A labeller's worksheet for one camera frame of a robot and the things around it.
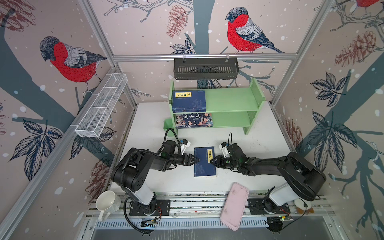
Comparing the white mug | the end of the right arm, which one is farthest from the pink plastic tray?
the white mug

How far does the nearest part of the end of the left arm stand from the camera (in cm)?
77

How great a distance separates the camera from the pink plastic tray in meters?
0.69

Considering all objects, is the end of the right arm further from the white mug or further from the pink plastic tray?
the white mug

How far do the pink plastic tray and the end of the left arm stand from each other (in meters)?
0.27
